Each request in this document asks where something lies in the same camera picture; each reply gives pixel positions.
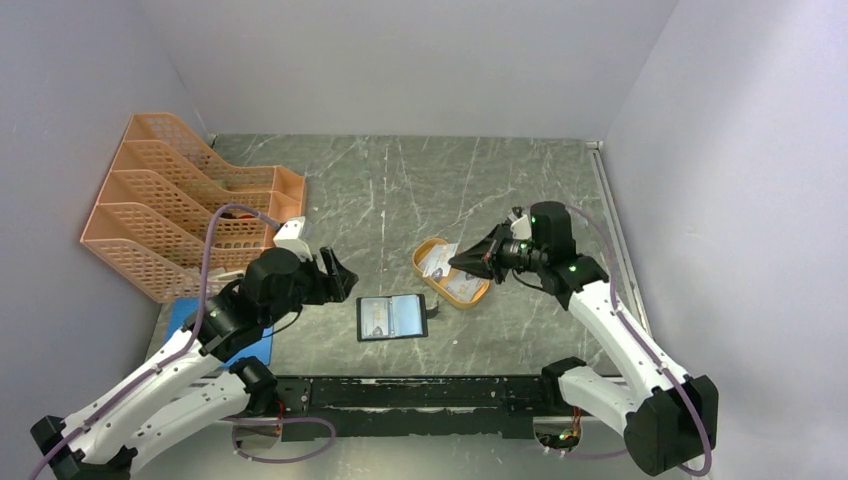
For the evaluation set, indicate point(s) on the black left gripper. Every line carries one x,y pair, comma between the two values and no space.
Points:
339,278

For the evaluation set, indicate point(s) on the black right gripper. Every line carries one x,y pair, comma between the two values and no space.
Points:
481,259

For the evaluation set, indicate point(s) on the black leather card holder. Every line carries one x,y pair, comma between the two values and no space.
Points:
409,317

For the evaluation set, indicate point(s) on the orange oval tray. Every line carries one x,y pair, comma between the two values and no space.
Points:
438,286

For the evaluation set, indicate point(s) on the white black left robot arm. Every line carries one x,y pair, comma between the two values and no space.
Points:
195,379

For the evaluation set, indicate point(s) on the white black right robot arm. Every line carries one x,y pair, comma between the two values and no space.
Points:
666,417

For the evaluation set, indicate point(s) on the white VIP card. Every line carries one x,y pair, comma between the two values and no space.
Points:
375,317

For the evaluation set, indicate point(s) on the orange mesh file organizer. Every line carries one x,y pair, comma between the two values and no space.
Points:
150,218

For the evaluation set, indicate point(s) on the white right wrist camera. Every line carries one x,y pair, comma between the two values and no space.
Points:
520,224

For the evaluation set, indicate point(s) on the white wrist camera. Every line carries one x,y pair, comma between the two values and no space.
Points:
291,236
520,224

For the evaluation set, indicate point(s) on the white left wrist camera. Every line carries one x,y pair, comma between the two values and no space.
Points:
291,236

